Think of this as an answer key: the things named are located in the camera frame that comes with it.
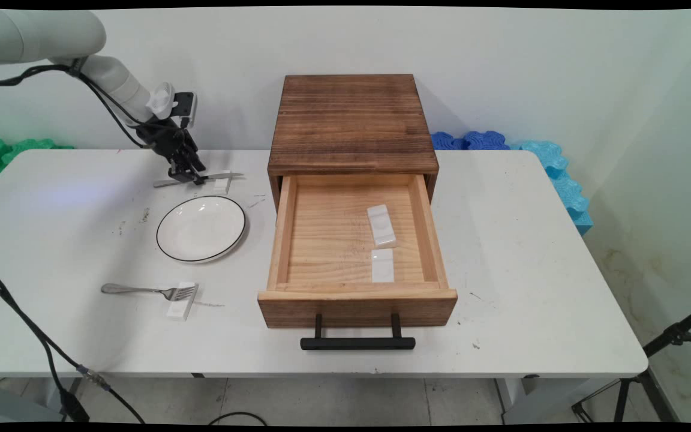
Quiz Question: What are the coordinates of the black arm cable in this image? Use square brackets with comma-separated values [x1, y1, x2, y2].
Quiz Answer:
[0, 63, 163, 149]

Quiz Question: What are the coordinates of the silver fork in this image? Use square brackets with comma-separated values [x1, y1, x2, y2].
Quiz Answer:
[101, 283, 198, 302]

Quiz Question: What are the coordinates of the white table leg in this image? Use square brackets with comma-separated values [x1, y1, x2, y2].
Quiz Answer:
[495, 376, 592, 425]

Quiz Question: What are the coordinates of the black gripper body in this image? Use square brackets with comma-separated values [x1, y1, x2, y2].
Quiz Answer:
[139, 119, 198, 167]

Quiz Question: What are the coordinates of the dark wooden cabinet box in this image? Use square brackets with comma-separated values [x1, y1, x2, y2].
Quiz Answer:
[267, 74, 440, 212]

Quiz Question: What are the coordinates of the light wooden drawer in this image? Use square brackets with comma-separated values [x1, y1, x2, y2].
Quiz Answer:
[257, 173, 459, 330]

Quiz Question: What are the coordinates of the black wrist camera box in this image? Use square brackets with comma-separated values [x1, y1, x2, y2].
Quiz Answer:
[173, 91, 198, 128]

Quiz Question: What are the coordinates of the thin black cable loop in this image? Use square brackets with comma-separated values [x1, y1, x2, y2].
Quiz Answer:
[207, 410, 269, 427]

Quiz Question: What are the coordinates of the silver table knife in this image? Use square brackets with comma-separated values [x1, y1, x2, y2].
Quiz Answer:
[153, 172, 245, 188]

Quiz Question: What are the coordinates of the black tripod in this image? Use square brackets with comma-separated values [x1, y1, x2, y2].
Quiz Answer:
[571, 300, 691, 424]

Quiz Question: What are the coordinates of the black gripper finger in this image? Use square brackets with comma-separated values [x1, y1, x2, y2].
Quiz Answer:
[186, 149, 208, 181]
[168, 157, 194, 185]

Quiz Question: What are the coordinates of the black drawer handle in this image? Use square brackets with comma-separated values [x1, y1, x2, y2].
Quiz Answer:
[300, 313, 417, 352]

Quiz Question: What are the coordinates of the dark blue foam mat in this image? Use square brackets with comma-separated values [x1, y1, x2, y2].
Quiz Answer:
[430, 130, 511, 151]

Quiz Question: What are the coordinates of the black cable with connector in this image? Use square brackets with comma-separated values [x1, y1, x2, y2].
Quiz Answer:
[0, 266, 146, 424]

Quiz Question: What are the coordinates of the white plate with black rim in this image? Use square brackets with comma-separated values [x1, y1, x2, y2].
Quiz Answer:
[155, 195, 248, 264]

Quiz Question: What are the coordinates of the light blue foam mat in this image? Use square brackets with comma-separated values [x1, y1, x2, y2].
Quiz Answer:
[510, 140, 594, 236]

